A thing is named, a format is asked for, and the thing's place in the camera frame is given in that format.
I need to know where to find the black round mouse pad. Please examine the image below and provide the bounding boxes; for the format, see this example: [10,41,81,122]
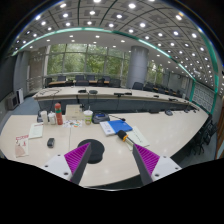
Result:
[78,139,105,164]

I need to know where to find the grey round pillar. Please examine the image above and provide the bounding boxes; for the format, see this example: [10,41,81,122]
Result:
[126,46,149,88]

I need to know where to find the red white pamphlet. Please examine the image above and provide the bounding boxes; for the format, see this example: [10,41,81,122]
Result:
[15,135,28,157]

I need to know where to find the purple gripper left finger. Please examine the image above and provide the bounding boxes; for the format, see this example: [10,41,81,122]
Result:
[64,143,92,184]

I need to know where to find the long curved rear desk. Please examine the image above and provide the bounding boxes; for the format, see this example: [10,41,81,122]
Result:
[33,86,199,112]

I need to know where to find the white papers under microphone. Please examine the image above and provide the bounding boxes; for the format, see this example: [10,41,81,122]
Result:
[127,126,149,147]

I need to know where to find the yellow black microphone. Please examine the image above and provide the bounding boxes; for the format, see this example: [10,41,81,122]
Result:
[117,130,134,145]

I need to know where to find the blue book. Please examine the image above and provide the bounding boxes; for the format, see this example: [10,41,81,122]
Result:
[109,120,132,134]

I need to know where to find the white plastic bottle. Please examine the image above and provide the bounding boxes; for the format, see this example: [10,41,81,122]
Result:
[48,112,56,125]

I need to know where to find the colourful leaflet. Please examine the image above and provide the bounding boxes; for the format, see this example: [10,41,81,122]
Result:
[63,120,82,128]

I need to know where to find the white tissue cup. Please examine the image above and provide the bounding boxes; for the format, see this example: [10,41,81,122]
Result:
[40,111,48,125]

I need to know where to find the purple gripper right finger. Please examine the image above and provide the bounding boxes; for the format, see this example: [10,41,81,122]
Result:
[132,144,160,185]

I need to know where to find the black pouch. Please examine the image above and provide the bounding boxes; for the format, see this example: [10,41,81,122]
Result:
[92,113,110,124]

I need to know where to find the white paper sheet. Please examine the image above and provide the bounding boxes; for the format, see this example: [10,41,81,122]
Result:
[29,123,43,139]

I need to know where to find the red orange bottle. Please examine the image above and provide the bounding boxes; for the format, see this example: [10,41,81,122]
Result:
[55,103,63,125]

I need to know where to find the black computer mouse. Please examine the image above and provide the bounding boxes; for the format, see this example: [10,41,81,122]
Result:
[47,138,55,148]

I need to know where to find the beige cardboard box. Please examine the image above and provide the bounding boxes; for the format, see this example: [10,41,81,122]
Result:
[65,104,84,120]

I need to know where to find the plastic cup with green drink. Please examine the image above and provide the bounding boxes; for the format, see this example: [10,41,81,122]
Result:
[84,110,93,125]

